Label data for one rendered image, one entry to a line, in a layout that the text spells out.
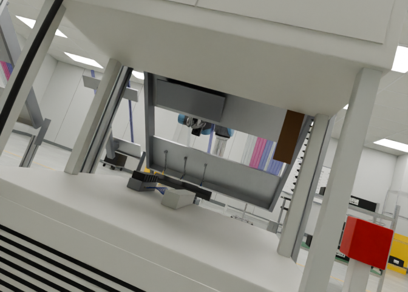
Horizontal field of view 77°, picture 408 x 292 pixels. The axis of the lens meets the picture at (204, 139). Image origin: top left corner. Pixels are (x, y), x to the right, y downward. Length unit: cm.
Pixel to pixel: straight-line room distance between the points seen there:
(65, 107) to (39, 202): 1000
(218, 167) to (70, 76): 986
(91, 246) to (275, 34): 48
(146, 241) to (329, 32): 46
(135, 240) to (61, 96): 1040
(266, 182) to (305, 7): 90
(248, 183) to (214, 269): 90
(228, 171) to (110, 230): 88
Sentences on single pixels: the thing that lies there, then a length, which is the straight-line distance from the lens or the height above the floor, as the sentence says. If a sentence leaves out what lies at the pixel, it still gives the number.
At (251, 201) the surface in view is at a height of 70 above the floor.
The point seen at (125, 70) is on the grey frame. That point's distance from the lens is 102.
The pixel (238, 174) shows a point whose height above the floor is 80.
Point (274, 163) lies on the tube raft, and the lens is 120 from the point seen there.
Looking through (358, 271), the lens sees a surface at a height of 58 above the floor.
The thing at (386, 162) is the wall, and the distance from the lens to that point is 896.
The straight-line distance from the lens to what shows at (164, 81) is 110.
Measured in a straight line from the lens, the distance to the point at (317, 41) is 50.
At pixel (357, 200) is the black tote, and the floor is 103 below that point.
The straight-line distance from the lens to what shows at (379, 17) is 55.
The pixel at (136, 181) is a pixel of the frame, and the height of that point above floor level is 65.
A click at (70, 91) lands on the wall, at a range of 1062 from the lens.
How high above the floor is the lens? 75
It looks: 7 degrees up
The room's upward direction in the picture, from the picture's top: 19 degrees clockwise
